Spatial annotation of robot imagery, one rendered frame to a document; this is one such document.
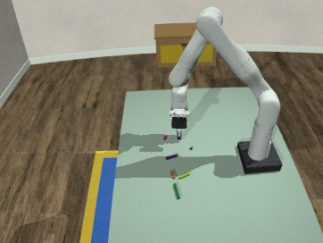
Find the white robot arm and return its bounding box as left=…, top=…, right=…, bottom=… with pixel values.
left=169, top=7, right=280, bottom=161

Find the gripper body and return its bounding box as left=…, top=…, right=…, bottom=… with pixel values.
left=170, top=99, right=190, bottom=129

